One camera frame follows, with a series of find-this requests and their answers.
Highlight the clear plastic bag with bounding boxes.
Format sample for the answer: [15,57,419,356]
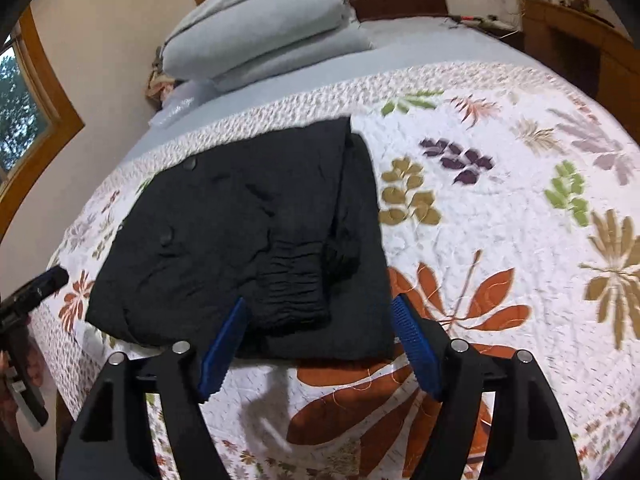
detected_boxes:
[149,80,213,130]

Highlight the grey bed sheet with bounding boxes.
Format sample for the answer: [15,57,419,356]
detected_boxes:
[115,16,548,161]

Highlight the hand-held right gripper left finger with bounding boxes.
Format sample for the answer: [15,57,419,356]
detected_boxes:
[57,297,249,480]

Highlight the black pants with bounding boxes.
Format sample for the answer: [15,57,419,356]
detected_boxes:
[86,115,396,361]

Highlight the brown wooden cabinet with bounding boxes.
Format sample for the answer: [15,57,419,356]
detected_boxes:
[519,0,637,103]

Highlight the tangled cables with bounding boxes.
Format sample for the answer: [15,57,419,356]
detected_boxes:
[444,11,518,36]

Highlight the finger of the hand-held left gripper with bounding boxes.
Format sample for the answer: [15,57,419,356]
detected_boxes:
[0,266,70,331]

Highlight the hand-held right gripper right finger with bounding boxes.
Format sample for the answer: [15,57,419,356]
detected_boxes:
[390,294,583,480]

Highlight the white floral quilt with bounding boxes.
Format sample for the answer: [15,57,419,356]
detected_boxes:
[30,60,640,480]

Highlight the grey pillow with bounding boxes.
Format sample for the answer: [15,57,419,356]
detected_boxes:
[162,0,354,81]
[210,21,376,94]

